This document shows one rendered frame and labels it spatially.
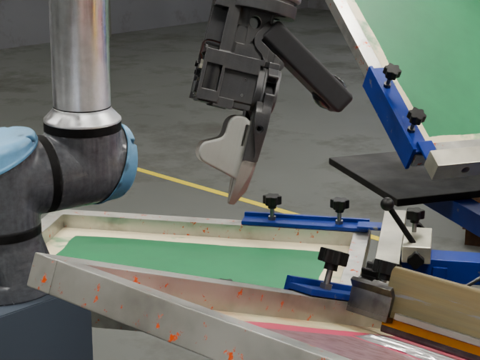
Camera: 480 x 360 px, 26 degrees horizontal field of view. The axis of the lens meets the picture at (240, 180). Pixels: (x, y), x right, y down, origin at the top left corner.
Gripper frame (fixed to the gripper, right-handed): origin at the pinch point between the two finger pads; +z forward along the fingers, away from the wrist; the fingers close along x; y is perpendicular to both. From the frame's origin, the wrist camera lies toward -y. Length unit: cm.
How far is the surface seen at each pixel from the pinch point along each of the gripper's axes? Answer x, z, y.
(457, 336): -29, 14, -39
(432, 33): -174, -46, -70
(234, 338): 15.3, 12.1, 0.0
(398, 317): -36, 14, -32
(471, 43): -172, -46, -81
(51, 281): -3.6, 13.6, 17.0
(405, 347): -25.9, 16.8, -30.8
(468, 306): -30, 10, -40
